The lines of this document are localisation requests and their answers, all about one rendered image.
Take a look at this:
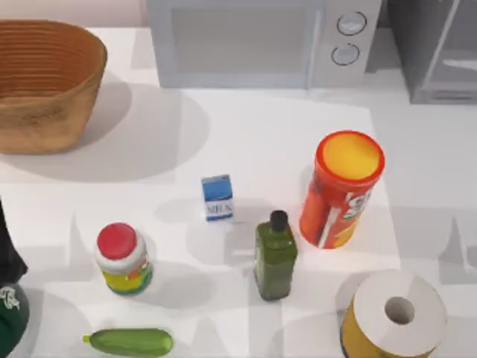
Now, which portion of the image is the green bottle with black cap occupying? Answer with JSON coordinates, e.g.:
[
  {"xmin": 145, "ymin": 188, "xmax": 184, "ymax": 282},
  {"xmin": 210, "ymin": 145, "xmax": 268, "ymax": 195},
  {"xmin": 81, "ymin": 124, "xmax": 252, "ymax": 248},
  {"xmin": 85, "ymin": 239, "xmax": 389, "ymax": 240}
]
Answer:
[{"xmin": 253, "ymin": 210, "xmax": 299, "ymax": 301}]

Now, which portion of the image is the brown woven basket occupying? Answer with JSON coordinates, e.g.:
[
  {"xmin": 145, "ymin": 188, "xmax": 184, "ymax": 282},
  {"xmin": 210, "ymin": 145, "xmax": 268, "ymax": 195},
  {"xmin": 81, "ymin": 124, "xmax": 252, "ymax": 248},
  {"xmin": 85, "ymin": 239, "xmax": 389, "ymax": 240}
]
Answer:
[{"xmin": 0, "ymin": 19, "xmax": 109, "ymax": 154}]

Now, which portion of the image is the jar with red lid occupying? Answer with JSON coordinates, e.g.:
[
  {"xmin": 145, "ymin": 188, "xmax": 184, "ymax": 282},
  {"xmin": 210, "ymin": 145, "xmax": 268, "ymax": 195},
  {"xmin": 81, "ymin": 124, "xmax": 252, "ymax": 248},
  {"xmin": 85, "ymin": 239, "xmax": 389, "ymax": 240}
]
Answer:
[{"xmin": 95, "ymin": 222, "xmax": 154, "ymax": 296}]

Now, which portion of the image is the grey cabinet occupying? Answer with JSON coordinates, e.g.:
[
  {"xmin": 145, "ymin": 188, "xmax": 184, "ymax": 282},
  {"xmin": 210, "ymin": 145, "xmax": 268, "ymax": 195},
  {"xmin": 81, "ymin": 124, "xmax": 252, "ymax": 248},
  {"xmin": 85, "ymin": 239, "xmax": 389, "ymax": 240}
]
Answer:
[{"xmin": 387, "ymin": 0, "xmax": 477, "ymax": 105}]

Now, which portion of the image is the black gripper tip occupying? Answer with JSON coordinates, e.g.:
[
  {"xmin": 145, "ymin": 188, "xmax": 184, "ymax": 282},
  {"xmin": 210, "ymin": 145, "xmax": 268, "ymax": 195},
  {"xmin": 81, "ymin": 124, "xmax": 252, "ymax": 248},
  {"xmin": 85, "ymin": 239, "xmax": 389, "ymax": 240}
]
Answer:
[{"xmin": 0, "ymin": 199, "xmax": 30, "ymax": 288}]

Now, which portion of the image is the green cap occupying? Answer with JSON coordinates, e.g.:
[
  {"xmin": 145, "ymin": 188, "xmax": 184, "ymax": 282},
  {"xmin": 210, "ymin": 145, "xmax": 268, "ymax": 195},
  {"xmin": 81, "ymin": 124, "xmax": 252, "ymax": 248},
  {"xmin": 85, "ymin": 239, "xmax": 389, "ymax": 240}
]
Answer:
[{"xmin": 0, "ymin": 283, "xmax": 31, "ymax": 358}]

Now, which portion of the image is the pale microwave oven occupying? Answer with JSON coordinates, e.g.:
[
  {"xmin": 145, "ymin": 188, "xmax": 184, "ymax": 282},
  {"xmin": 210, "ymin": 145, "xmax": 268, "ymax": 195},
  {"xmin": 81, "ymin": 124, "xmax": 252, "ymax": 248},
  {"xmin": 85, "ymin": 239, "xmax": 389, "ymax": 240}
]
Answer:
[{"xmin": 145, "ymin": 0, "xmax": 382, "ymax": 91}]

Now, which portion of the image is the blue and white milk carton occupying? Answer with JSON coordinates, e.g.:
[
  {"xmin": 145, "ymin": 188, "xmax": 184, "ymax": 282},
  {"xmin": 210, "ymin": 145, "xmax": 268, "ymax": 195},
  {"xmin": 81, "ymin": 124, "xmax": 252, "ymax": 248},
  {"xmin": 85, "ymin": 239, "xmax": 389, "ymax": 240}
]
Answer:
[{"xmin": 200, "ymin": 173, "xmax": 237, "ymax": 224}]

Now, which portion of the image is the orange chips can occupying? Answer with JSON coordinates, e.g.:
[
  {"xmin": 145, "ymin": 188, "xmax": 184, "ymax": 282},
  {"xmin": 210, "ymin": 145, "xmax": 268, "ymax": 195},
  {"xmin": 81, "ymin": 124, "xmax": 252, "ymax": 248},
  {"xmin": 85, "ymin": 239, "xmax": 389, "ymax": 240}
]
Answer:
[{"xmin": 299, "ymin": 130, "xmax": 386, "ymax": 250}]

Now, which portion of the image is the green cucumber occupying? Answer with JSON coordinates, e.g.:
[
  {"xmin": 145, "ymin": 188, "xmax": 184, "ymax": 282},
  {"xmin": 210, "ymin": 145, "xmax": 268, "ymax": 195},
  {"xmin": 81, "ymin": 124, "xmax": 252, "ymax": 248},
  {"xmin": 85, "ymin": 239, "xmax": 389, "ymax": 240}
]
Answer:
[{"xmin": 82, "ymin": 327, "xmax": 175, "ymax": 358}]

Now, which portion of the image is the microwave knob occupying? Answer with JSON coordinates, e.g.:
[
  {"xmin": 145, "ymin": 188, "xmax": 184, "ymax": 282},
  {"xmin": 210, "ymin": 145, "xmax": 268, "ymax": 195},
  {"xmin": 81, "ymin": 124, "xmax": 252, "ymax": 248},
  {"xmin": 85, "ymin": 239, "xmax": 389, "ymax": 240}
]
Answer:
[
  {"xmin": 330, "ymin": 42, "xmax": 361, "ymax": 67},
  {"xmin": 336, "ymin": 10, "xmax": 368, "ymax": 36}
]

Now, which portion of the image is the yellow wrapped paper roll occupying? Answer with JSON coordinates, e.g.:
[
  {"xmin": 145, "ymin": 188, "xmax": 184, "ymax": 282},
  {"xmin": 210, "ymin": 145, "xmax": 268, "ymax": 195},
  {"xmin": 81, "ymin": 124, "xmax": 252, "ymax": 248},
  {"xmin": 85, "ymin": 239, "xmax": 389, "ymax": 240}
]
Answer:
[{"xmin": 339, "ymin": 270, "xmax": 448, "ymax": 358}]

